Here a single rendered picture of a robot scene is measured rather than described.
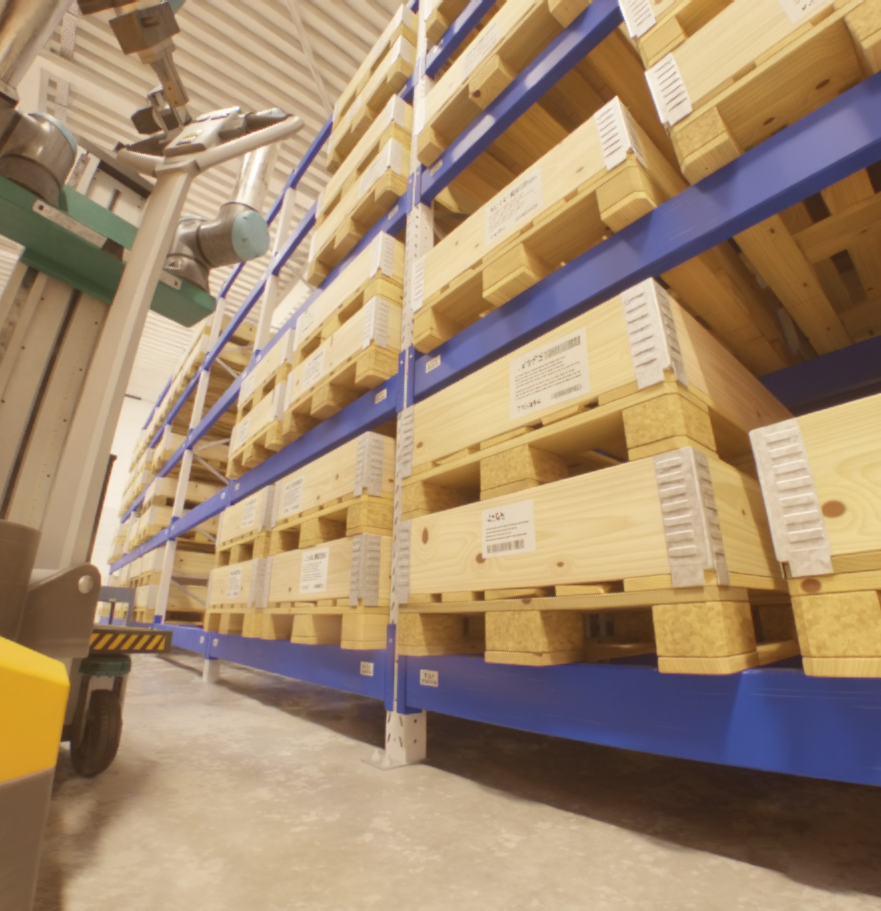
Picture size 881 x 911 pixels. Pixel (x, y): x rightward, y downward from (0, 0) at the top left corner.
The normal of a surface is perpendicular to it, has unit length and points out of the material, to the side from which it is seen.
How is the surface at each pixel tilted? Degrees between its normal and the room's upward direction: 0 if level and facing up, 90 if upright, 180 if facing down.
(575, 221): 180
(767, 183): 90
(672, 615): 90
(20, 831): 90
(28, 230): 180
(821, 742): 90
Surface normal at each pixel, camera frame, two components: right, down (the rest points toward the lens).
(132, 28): -0.04, 0.79
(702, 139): -0.77, -0.23
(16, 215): 0.00, 0.93
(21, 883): 1.00, -0.03
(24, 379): 0.83, -0.20
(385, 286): 0.65, -0.28
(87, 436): -0.12, -0.37
